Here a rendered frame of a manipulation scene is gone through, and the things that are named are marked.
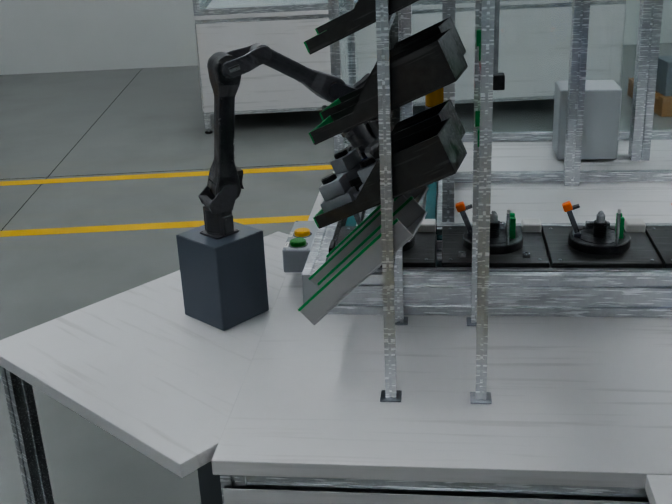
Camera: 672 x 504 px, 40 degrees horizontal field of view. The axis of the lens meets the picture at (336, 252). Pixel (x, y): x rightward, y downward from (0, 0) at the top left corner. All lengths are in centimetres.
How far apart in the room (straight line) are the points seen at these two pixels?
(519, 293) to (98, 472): 169
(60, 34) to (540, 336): 891
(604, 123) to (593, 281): 121
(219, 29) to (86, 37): 351
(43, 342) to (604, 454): 122
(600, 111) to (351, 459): 190
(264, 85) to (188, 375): 541
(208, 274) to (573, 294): 81
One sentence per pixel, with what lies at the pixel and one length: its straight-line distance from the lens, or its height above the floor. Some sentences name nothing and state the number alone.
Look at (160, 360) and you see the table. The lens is 199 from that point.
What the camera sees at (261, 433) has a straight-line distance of 171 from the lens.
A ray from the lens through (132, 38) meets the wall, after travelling 1036.
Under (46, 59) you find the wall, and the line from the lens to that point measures 1060.
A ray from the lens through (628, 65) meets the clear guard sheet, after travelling 351.
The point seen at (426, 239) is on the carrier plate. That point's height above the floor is 97.
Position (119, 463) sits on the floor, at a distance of 326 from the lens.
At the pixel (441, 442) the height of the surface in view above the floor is 86.
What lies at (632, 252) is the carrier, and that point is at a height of 97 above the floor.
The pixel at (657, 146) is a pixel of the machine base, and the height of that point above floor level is 86.
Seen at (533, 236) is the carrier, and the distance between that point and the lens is 227.
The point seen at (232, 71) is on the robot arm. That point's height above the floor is 142.
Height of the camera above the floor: 178
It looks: 22 degrees down
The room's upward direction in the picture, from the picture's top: 3 degrees counter-clockwise
